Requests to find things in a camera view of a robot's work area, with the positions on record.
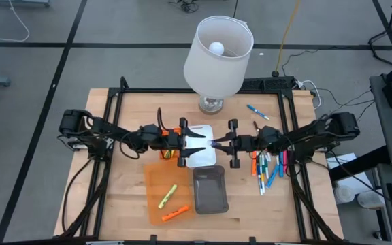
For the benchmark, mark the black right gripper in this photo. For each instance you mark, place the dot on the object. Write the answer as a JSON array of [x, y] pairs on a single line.
[[247, 143]]

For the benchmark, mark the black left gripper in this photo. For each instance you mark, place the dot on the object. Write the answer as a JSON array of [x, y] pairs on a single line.
[[174, 143]]

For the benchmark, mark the purple highlighter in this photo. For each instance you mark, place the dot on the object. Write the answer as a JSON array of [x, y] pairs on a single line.
[[213, 144]]

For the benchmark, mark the yellow thin marker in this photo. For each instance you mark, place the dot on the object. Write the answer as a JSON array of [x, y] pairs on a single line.
[[171, 154]]

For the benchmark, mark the white plastic bin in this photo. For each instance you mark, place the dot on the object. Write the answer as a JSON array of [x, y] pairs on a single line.
[[208, 160]]

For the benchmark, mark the green thin marker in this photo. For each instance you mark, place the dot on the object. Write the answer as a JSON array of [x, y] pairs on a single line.
[[166, 156]]

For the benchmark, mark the orange slotted basket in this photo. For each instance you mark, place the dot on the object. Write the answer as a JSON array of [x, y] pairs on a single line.
[[164, 132]]

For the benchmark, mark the orange highlighter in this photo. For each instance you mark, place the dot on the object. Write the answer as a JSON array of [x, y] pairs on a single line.
[[254, 165], [175, 213]]

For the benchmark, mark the green-capped white marker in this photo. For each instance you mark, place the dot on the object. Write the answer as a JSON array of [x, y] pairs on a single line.
[[268, 157], [266, 168]]

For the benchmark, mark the translucent orange bin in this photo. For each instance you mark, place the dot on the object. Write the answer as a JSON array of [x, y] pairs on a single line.
[[155, 177]]

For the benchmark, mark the translucent grey bin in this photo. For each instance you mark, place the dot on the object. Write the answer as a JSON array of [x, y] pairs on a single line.
[[211, 190]]

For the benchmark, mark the yellow-capped white marker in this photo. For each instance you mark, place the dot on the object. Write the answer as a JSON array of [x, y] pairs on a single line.
[[263, 183]]

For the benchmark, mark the blue highlighter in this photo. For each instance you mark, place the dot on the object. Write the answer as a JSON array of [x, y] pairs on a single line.
[[281, 166], [273, 177]]

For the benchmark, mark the yellow-green highlighter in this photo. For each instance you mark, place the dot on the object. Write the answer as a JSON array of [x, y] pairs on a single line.
[[167, 196]]

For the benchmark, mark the pink highlighter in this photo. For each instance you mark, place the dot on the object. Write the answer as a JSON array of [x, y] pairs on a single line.
[[285, 163]]

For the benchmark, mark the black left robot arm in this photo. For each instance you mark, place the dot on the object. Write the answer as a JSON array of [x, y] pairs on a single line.
[[114, 131]]

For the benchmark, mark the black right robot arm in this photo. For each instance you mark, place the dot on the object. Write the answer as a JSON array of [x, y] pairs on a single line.
[[318, 132]]

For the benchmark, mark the white shade silver table lamp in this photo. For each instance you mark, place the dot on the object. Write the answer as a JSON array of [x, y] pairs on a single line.
[[213, 75]]

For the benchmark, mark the black clamp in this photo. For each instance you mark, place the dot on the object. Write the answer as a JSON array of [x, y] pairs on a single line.
[[252, 240], [153, 240]]

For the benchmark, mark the white paper sheet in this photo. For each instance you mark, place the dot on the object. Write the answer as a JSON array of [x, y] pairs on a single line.
[[345, 159]]

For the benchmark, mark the clear plastic cup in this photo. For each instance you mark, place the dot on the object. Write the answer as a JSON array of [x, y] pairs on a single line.
[[369, 200], [344, 194]]

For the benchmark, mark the black desk foot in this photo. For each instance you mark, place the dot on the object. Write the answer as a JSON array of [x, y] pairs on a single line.
[[359, 165]]

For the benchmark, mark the black caster wheel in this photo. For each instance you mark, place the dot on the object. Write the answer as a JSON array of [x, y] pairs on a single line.
[[376, 235]]

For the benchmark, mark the grey cart base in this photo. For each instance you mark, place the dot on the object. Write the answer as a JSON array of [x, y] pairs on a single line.
[[20, 2]]

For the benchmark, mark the black aluminium rig frame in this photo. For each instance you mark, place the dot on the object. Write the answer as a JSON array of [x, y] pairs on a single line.
[[148, 90]]

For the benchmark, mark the silver aluminium bracket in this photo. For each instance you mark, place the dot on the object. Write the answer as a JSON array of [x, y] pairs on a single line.
[[75, 146]]

